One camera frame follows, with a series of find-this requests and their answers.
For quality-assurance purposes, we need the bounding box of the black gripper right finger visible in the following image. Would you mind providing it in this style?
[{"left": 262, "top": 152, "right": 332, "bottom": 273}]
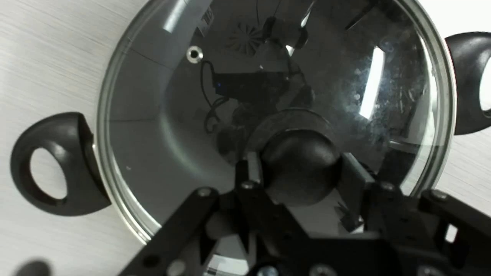
[{"left": 337, "top": 152, "right": 491, "bottom": 276}]

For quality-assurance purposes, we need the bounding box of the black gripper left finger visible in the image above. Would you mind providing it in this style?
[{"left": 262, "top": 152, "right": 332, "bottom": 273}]
[{"left": 118, "top": 152, "right": 308, "bottom": 276}]

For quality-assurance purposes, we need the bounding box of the glass lid with black knob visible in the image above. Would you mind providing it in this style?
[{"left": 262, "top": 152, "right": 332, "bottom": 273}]
[{"left": 95, "top": 0, "right": 458, "bottom": 248}]

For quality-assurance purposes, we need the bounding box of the dark pot with black handles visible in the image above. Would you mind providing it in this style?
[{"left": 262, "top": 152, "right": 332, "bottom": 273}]
[{"left": 9, "top": 0, "right": 491, "bottom": 248}]

